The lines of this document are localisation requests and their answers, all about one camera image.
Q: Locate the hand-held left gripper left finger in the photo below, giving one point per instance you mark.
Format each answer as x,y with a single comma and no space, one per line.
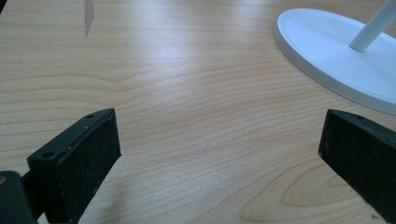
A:
81,161

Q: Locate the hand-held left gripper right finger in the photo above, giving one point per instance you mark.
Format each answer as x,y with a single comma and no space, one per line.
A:
361,152

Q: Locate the white hook rack stand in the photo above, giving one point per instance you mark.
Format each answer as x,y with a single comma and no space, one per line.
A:
317,40

